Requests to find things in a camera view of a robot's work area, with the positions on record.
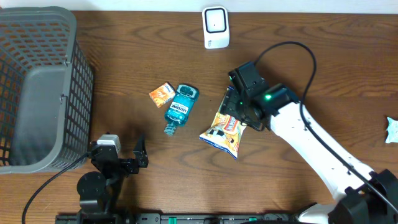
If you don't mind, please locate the yellow snack bag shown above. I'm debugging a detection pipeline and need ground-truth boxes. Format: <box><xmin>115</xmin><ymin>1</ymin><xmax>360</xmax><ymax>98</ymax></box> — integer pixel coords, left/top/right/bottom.
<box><xmin>199</xmin><ymin>104</ymin><xmax>246</xmax><ymax>160</ymax></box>

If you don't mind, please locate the teal mouthwash bottle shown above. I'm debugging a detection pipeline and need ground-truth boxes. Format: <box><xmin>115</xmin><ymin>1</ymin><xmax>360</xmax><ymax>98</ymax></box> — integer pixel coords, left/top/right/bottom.
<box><xmin>164</xmin><ymin>84</ymin><xmax>199</xmax><ymax>136</ymax></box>

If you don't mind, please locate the orange small box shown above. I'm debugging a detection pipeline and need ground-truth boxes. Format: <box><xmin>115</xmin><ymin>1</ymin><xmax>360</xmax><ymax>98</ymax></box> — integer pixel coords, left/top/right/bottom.
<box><xmin>149</xmin><ymin>82</ymin><xmax>176</xmax><ymax>108</ymax></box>

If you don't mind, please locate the light teal pouch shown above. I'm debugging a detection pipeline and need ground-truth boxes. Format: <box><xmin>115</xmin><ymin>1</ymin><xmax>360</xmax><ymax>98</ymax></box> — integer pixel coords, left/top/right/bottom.
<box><xmin>385</xmin><ymin>117</ymin><xmax>398</xmax><ymax>144</ymax></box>

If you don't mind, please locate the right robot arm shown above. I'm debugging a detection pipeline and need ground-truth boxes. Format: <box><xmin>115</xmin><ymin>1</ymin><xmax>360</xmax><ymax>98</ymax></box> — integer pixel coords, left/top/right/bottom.
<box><xmin>220</xmin><ymin>84</ymin><xmax>397</xmax><ymax>223</ymax></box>

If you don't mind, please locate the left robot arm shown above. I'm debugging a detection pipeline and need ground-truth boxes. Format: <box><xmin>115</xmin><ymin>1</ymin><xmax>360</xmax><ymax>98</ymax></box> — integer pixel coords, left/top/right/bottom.
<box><xmin>76</xmin><ymin>134</ymin><xmax>149</xmax><ymax>224</ymax></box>

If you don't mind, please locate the white barcode scanner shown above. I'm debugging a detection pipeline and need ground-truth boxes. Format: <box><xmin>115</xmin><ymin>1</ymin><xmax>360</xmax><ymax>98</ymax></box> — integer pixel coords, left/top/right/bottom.
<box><xmin>202</xmin><ymin>6</ymin><xmax>230</xmax><ymax>49</ymax></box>

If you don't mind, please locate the grey plastic shopping basket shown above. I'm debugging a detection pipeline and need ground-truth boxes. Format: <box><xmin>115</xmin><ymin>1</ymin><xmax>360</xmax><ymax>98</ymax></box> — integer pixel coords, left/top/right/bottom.
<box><xmin>1</xmin><ymin>7</ymin><xmax>94</xmax><ymax>174</ymax></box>

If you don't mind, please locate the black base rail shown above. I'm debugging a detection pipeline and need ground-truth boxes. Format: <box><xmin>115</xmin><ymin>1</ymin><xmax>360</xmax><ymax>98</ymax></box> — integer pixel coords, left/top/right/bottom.
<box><xmin>55</xmin><ymin>211</ymin><xmax>302</xmax><ymax>224</ymax></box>

